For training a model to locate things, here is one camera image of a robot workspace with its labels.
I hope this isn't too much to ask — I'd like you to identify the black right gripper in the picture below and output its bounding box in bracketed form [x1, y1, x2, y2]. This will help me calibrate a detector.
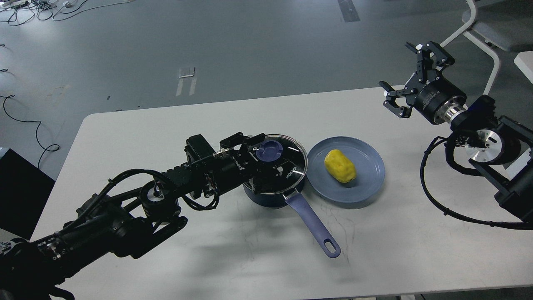
[379, 41, 468, 125]

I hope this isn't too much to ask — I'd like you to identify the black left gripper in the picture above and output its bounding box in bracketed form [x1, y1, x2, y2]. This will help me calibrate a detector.
[219, 132, 292, 194]

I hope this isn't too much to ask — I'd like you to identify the glass lid blue knob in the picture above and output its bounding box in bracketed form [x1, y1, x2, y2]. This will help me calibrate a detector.
[243, 134, 308, 195]

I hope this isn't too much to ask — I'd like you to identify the yellow peeled potato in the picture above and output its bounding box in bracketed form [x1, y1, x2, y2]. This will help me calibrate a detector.
[324, 149, 357, 183]

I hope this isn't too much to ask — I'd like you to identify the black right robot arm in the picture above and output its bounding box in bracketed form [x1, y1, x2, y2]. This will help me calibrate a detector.
[379, 41, 533, 230]

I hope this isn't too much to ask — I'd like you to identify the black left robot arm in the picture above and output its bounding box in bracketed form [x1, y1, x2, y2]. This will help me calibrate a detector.
[1, 132, 288, 300]

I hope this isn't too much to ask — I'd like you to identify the blue round plate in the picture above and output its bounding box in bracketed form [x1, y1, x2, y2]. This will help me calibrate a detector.
[307, 136, 385, 208]

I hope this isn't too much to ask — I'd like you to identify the white table corner right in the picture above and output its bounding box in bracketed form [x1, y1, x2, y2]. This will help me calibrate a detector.
[514, 50, 533, 83]

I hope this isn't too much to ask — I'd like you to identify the black box at left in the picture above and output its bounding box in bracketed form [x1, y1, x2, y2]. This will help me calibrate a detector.
[0, 147, 55, 240]

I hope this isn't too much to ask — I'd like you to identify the blue pot with handle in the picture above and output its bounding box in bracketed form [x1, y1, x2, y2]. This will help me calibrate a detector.
[242, 184, 341, 258]

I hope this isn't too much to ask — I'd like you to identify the white frame grey chair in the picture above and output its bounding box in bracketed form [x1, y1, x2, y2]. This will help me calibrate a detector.
[440, 0, 533, 95]

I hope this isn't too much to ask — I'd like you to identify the black floor cable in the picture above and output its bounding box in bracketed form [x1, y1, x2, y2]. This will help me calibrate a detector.
[0, 94, 60, 169]

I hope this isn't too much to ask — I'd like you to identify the tangled cables top left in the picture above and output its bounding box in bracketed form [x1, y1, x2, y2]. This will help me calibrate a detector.
[0, 0, 138, 26]

